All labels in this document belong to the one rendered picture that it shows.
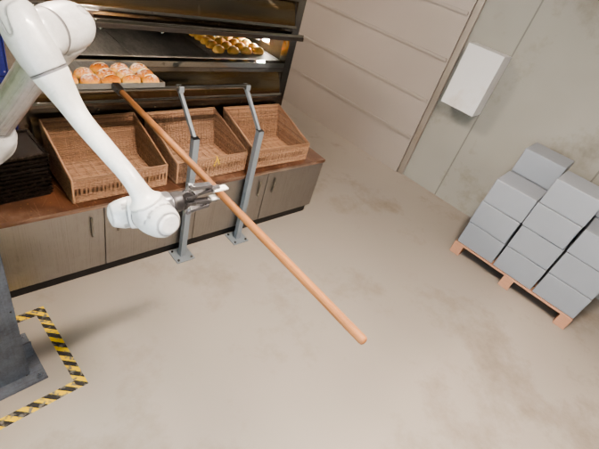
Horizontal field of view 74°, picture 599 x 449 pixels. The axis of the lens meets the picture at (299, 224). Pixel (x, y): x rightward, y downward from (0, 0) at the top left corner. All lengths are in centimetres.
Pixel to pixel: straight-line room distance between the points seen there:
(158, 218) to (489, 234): 322
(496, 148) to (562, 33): 112
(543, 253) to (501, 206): 51
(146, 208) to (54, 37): 51
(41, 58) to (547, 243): 356
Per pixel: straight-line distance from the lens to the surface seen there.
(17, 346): 230
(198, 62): 301
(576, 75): 447
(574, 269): 390
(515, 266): 400
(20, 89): 160
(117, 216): 140
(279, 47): 352
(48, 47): 132
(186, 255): 303
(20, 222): 244
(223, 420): 234
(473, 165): 478
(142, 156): 292
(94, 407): 237
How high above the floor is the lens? 209
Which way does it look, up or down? 36 degrees down
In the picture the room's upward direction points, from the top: 18 degrees clockwise
